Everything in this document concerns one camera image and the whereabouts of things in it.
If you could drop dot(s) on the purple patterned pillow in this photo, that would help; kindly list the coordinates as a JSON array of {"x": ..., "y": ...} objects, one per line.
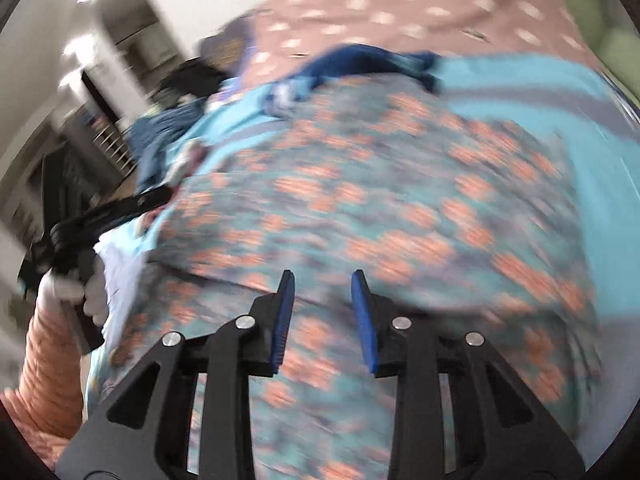
[{"x": 227, "y": 47}]

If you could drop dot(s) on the dark clothes pile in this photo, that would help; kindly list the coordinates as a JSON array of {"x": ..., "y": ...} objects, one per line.
[{"x": 187, "y": 82}]

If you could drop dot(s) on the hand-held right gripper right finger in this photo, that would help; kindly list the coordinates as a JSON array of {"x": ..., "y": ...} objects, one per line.
[{"x": 361, "y": 322}]

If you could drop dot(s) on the white rack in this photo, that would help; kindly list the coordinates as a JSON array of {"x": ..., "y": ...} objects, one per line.
[{"x": 112, "y": 150}]

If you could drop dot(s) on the person's left hand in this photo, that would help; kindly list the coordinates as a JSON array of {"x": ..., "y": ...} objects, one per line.
[{"x": 62, "y": 287}]

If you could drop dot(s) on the pink dotted bedsheet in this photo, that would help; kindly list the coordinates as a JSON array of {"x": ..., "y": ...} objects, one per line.
[{"x": 400, "y": 5}]

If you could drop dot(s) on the teal orange floral garment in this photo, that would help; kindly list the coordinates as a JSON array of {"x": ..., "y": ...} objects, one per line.
[{"x": 380, "y": 210}]

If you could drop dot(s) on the person's left forearm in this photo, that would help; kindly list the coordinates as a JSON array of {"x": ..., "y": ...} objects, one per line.
[{"x": 50, "y": 375}]

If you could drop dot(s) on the navy star print garment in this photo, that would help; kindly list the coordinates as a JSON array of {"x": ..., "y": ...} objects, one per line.
[{"x": 370, "y": 62}]

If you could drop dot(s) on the blue fleece cloth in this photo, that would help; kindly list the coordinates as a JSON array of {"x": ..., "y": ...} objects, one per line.
[{"x": 160, "y": 135}]

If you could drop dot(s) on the turquoise grey striped blanket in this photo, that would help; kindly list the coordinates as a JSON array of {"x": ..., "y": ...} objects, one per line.
[{"x": 580, "y": 125}]

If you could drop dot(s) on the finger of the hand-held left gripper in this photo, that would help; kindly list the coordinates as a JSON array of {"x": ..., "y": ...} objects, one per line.
[{"x": 125, "y": 207}]

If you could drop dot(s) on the stack of folded light clothes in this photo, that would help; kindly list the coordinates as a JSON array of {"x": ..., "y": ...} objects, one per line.
[{"x": 117, "y": 280}]

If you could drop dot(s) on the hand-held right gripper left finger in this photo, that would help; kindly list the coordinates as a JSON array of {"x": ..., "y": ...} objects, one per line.
[{"x": 282, "y": 322}]

